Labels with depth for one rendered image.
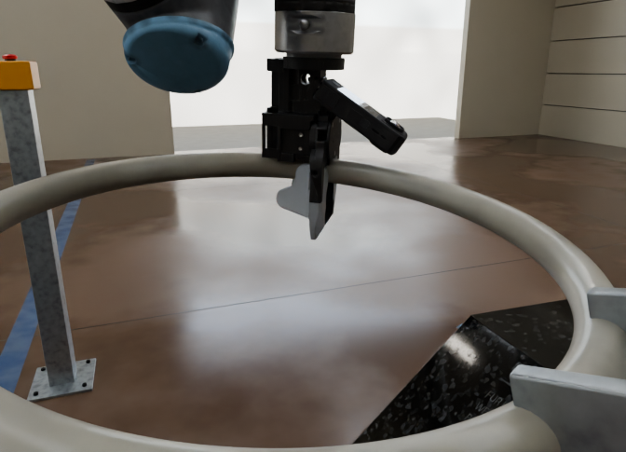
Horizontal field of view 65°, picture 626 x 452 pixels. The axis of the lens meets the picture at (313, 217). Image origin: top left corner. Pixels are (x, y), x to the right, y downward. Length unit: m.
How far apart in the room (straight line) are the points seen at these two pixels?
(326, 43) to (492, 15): 8.02
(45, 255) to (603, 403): 1.70
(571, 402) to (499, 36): 8.45
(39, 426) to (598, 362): 0.25
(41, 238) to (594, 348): 1.65
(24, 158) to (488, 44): 7.51
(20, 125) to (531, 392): 1.62
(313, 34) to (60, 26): 6.21
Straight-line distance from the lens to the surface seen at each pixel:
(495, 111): 8.68
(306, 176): 0.58
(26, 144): 1.73
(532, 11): 9.04
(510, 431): 0.23
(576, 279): 0.39
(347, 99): 0.56
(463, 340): 0.51
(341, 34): 0.56
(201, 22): 0.44
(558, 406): 0.23
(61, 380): 2.00
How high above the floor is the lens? 1.06
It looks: 17 degrees down
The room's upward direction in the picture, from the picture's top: straight up
